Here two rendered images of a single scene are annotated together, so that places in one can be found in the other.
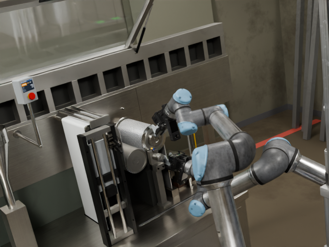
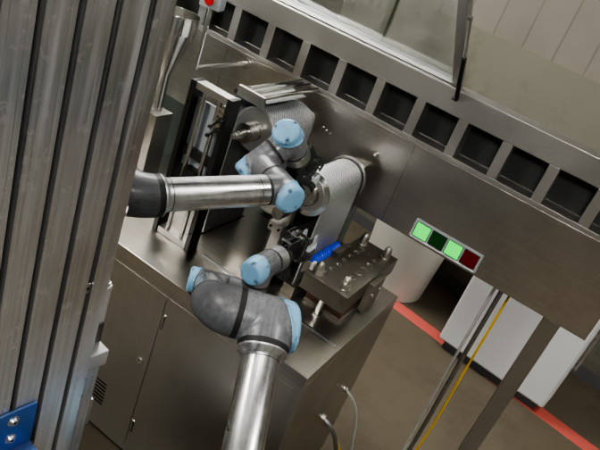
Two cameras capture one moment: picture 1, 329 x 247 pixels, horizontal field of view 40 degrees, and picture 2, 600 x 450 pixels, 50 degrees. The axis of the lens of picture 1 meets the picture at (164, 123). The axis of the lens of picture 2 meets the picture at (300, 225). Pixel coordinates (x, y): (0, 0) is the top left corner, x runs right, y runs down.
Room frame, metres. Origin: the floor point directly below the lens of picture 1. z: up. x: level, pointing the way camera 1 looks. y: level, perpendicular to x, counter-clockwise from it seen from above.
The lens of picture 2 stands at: (1.12, -1.45, 2.06)
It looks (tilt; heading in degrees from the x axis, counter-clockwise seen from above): 27 degrees down; 57
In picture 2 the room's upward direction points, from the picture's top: 21 degrees clockwise
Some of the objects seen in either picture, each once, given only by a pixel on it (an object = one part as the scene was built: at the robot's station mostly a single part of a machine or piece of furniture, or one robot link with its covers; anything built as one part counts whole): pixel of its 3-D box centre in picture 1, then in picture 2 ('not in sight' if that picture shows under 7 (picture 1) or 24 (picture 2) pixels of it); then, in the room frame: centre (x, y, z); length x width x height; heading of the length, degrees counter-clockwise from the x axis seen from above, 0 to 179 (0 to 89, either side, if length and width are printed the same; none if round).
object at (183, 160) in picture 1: (181, 162); (291, 248); (2.04, -0.05, 1.12); 0.12 x 0.08 x 0.09; 35
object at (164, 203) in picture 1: (159, 178); (272, 243); (2.05, 0.07, 1.05); 0.06 x 0.05 x 0.31; 35
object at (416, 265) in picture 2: not in sight; (410, 239); (3.74, 1.30, 0.33); 0.55 x 0.54 x 0.66; 27
